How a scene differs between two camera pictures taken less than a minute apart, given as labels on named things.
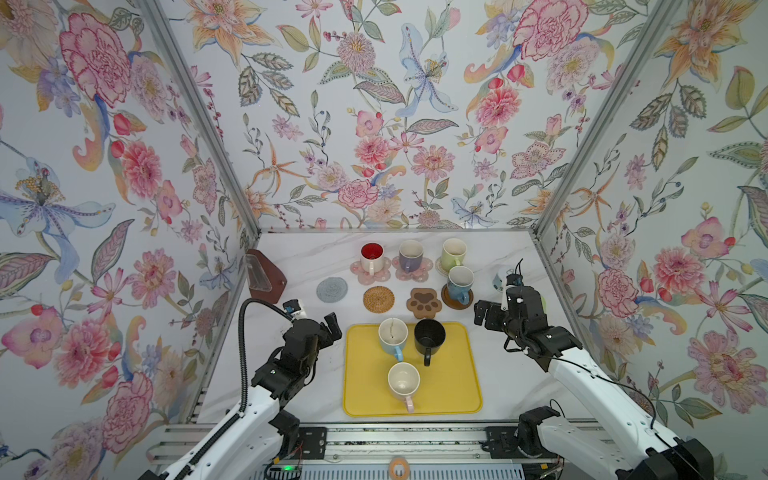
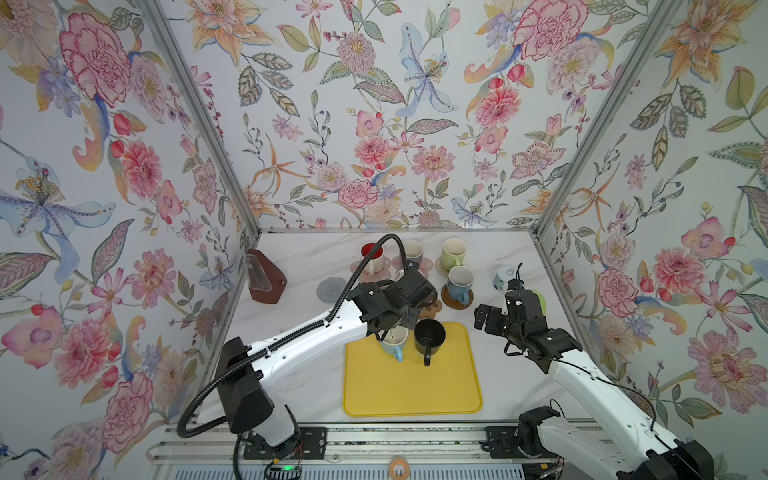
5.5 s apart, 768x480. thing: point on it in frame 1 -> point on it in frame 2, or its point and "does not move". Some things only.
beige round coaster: [439, 267] does not move
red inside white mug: [372, 257] does not move
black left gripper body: [323, 341] -> [408, 316]
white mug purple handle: [411, 255] does not move
